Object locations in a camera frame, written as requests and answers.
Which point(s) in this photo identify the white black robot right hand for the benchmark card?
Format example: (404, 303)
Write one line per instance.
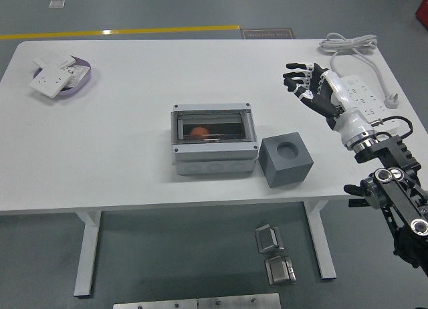
(347, 118)

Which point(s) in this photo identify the grey junction box with lid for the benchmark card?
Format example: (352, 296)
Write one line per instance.
(214, 155)

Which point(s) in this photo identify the orange cylinder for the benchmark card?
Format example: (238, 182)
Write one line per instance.
(199, 131)

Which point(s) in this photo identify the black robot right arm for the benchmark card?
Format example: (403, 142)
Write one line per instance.
(394, 195)

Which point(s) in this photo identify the grey cube with round hole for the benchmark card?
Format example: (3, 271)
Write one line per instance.
(287, 172)

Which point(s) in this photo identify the white power strip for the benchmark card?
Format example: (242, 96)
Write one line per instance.
(366, 95)

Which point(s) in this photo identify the brown floor sign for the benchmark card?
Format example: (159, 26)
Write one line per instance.
(267, 33)

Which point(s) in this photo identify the red object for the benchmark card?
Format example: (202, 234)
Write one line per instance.
(422, 8)

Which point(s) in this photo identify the white table leg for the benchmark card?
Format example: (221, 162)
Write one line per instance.
(87, 255)
(322, 252)

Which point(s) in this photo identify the grey metal plate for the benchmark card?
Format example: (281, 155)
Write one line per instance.
(239, 301)
(154, 305)

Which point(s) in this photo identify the purple oval tray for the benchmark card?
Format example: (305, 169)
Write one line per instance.
(85, 62)

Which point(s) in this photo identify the printed paper packet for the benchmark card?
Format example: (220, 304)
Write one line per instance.
(79, 73)

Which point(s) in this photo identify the white five-hole socket panel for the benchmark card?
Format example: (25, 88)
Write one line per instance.
(50, 81)

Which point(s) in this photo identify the small metal floor square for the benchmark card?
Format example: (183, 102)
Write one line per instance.
(57, 4)

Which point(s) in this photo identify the metal floor bracket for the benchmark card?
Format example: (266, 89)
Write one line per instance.
(267, 238)
(279, 272)

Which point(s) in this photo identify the white plain switch panel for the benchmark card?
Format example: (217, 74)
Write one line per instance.
(53, 59)

